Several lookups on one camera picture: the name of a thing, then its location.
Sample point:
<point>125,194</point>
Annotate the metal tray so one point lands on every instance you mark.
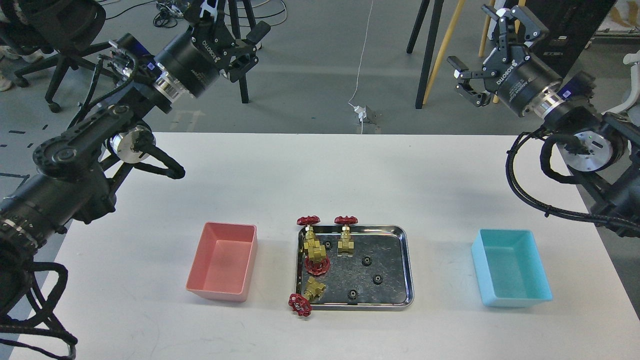
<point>388,248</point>

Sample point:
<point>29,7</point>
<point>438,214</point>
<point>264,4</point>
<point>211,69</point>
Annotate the blue plastic box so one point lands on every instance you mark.
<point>510,272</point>

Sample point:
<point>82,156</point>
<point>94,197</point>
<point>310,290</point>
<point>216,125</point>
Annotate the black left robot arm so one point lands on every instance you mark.
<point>80,171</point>

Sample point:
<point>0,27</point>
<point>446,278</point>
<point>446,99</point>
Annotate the white power adapter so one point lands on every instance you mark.
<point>365,114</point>

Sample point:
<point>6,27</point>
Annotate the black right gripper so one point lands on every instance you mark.
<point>512,72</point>

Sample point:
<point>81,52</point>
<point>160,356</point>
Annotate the black equipment case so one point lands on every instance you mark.
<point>571,24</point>

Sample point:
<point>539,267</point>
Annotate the brass valve red wheel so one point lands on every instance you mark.
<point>316,268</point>

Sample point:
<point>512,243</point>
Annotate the pink plastic box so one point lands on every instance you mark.
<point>223,262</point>

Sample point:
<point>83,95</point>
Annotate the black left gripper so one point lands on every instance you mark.
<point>190,56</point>

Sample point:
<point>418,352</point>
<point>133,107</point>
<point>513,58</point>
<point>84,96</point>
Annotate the black tripod legs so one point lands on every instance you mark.
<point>434,24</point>

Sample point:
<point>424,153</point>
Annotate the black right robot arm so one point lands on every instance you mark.
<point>580,146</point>

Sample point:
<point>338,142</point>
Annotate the wooden easel legs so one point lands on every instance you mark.
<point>448,34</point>

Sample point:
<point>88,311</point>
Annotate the brass valve top middle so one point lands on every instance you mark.
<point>345,244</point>

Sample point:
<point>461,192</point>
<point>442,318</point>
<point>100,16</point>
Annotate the black office chair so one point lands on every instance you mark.
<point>68,27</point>

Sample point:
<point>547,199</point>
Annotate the white chair base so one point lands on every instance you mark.
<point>630,105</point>

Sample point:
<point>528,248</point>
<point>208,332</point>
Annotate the brass valve bottom left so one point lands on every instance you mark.
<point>301,303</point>

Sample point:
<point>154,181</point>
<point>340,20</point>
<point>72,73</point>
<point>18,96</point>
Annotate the brass valve top left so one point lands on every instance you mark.
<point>315,250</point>

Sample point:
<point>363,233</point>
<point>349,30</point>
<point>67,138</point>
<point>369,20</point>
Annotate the black stand leg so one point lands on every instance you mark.
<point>243,50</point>

